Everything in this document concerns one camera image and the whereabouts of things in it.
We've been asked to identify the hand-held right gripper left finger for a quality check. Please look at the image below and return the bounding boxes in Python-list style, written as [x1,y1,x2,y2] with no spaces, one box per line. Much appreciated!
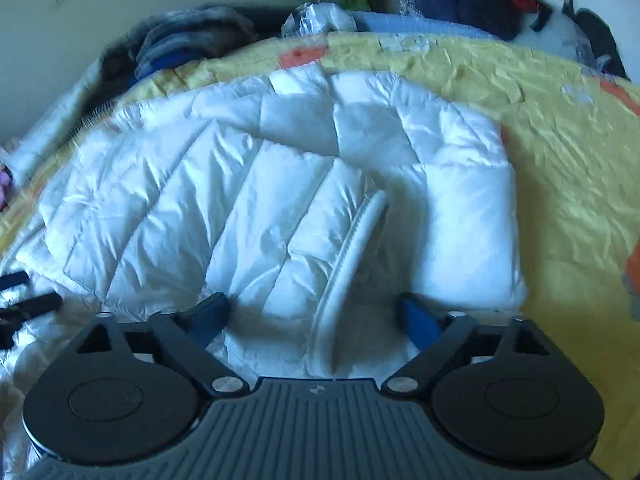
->
[64,292,251,397]

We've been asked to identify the pile of dark clothes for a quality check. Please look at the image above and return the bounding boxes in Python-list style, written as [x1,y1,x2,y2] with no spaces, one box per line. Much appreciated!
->
[102,4,281,78]

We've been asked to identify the clear plastic bag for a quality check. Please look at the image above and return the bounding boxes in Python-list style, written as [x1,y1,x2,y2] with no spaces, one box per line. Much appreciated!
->
[282,2,359,39]

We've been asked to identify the white floral quilt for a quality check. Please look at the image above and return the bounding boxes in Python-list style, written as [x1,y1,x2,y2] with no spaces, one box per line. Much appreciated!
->
[0,55,117,182]

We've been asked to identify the yellow carrot-print quilt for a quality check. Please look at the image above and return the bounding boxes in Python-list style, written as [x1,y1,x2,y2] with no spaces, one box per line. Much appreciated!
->
[0,30,640,480]

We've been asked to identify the white puffer jacket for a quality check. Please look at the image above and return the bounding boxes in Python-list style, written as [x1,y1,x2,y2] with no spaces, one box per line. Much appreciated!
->
[0,65,529,463]

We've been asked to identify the light blue blanket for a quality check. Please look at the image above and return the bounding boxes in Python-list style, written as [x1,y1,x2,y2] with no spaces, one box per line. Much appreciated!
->
[350,10,502,41]

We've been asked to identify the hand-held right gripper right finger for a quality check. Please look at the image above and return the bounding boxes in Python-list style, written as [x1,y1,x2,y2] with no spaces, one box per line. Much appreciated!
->
[382,292,562,397]

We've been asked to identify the black backpack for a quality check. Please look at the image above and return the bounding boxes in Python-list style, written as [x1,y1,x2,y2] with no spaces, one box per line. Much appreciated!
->
[575,7,629,79]

